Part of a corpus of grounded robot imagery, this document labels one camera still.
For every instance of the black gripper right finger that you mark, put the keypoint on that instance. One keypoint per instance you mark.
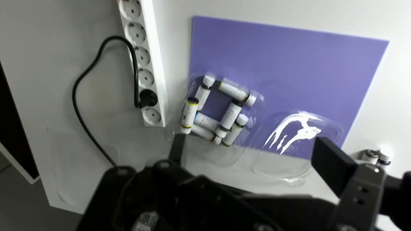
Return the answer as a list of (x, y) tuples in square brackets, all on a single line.
[(335, 162)]

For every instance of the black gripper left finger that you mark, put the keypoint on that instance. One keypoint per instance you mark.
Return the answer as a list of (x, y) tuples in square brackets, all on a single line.
[(177, 147)]

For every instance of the purple rectangular mat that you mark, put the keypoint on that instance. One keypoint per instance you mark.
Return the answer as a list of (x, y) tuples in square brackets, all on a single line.
[(299, 72)]

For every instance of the white multi-socket power strip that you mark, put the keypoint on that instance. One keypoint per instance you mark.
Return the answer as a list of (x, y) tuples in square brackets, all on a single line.
[(144, 55)]

